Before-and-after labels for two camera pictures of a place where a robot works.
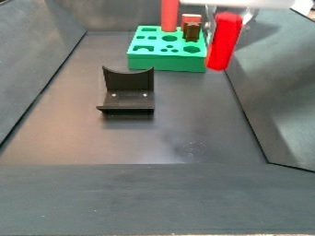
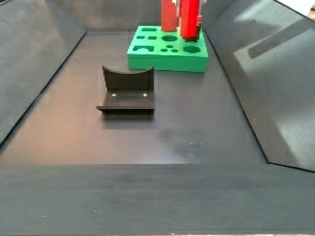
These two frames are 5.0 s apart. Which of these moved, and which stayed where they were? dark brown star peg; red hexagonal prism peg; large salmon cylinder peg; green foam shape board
Moved: red hexagonal prism peg
Stayed: large salmon cylinder peg; green foam shape board; dark brown star peg
